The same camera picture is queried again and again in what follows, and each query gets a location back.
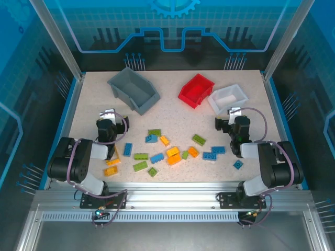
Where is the white plastic bin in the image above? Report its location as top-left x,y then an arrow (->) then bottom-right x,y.
208,84 -> 249,115

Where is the grey plastic bin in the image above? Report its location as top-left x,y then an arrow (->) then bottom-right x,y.
106,66 -> 161,116

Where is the red plastic bin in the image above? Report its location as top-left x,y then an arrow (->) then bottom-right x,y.
177,73 -> 216,109

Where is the grey metal shelf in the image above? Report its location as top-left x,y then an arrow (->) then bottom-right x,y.
15,203 -> 327,251

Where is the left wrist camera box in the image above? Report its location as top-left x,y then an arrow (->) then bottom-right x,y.
99,109 -> 116,123

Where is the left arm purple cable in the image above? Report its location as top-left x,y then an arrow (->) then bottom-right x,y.
66,111 -> 129,229

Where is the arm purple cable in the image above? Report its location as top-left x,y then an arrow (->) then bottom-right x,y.
66,111 -> 129,229
237,107 -> 299,229

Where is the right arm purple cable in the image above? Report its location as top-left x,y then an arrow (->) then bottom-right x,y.
237,107 -> 299,229

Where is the blue-edged aluminium side rail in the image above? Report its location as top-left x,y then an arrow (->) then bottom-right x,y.
38,74 -> 86,190
261,70 -> 309,190

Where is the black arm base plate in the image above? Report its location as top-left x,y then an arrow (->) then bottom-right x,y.
80,192 -> 128,210
218,192 -> 267,210

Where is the wide aluminium rail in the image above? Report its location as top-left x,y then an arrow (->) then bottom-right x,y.
33,182 -> 314,210

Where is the aluminium frame post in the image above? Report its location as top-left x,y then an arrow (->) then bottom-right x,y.
28,0 -> 86,81
262,0 -> 307,81

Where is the perforated metal cable strip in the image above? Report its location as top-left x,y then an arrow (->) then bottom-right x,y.
41,212 -> 241,222

